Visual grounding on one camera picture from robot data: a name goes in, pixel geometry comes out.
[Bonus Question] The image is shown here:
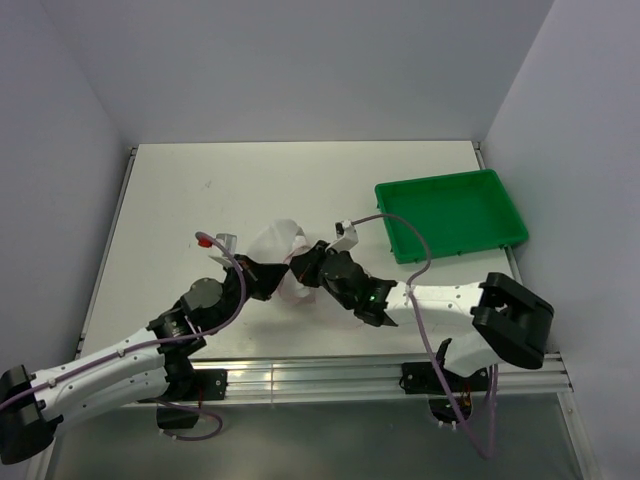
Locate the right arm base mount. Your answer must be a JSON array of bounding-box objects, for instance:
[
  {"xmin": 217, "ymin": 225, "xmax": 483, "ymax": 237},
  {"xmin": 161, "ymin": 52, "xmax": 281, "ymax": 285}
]
[{"xmin": 399, "ymin": 362, "xmax": 491, "ymax": 425}]

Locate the white mesh laundry bag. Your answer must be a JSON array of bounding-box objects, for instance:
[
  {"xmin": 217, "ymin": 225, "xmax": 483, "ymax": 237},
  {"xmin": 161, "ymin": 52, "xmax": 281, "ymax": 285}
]
[{"xmin": 247, "ymin": 217, "xmax": 369, "ymax": 329}]

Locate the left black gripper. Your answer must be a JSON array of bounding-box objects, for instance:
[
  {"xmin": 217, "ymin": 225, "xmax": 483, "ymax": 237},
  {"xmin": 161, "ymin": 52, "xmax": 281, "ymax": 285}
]
[{"xmin": 207, "ymin": 253, "xmax": 288, "ymax": 333}]

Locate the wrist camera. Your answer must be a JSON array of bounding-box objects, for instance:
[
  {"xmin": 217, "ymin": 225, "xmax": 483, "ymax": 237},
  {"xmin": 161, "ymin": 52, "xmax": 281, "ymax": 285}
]
[
  {"xmin": 327, "ymin": 220, "xmax": 359, "ymax": 252},
  {"xmin": 195, "ymin": 231, "xmax": 237, "ymax": 268}
]

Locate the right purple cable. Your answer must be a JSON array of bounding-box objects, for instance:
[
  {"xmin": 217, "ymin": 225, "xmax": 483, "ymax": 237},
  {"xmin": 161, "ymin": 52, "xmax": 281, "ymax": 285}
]
[{"xmin": 349, "ymin": 213, "xmax": 501, "ymax": 460}]

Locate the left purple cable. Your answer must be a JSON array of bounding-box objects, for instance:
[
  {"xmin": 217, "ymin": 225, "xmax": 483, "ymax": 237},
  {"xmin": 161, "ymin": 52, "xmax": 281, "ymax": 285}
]
[{"xmin": 0, "ymin": 230, "xmax": 249, "ymax": 444}]

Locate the aluminium frame rail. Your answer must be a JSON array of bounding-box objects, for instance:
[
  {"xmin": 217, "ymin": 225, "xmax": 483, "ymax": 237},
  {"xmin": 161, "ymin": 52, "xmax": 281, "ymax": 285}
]
[{"xmin": 24, "ymin": 144, "xmax": 601, "ymax": 480}]

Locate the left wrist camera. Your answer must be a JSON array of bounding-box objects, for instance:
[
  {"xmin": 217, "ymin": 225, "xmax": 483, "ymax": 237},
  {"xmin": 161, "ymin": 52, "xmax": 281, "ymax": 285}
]
[{"xmin": 195, "ymin": 231, "xmax": 237, "ymax": 268}]

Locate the purple cable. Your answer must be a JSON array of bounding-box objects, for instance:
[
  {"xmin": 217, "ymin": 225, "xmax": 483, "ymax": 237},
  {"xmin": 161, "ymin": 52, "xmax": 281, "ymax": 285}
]
[
  {"xmin": 0, "ymin": 230, "xmax": 249, "ymax": 444},
  {"xmin": 349, "ymin": 213, "xmax": 501, "ymax": 460}
]

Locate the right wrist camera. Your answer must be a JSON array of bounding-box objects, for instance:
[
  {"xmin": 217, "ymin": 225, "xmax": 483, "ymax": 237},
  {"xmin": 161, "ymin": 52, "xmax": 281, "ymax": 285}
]
[{"xmin": 327, "ymin": 220, "xmax": 359, "ymax": 252}]

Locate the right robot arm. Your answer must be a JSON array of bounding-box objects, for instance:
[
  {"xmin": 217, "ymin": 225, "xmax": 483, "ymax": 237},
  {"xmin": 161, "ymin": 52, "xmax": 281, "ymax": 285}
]
[{"xmin": 290, "ymin": 242, "xmax": 554, "ymax": 390}]

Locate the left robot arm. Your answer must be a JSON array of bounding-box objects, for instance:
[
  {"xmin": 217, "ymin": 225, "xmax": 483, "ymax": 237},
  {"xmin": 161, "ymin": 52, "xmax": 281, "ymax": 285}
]
[{"xmin": 1, "ymin": 255, "xmax": 289, "ymax": 465}]

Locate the green plastic bin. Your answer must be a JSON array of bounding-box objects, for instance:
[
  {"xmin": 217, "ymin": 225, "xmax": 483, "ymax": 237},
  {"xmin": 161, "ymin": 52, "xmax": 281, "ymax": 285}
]
[{"xmin": 374, "ymin": 169, "xmax": 529, "ymax": 264}]

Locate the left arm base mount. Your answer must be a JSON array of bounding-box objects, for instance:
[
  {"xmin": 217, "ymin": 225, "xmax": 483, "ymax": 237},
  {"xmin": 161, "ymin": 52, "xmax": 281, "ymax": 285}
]
[{"xmin": 156, "ymin": 369, "xmax": 228, "ymax": 431}]

